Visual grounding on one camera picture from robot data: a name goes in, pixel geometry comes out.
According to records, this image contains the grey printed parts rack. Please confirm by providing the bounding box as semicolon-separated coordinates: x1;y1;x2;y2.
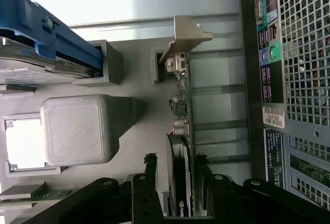
0;39;178;209

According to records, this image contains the hard disk in blue carrier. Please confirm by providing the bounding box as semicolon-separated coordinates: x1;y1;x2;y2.
0;0;104;86

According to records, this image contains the dark blue label sticker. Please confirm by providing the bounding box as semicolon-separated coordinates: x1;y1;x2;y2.
265;128;285;189

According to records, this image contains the green RAM stick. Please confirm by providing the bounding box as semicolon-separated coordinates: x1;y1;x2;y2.
0;182;73;205

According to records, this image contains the black open PC case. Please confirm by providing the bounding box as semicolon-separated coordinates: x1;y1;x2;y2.
238;0;330;211

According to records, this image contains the white barcode sticker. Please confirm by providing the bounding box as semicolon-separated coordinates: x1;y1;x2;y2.
262;106;287;129

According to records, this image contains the silver square CPU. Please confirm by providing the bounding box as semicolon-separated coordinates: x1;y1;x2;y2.
4;117;49;170

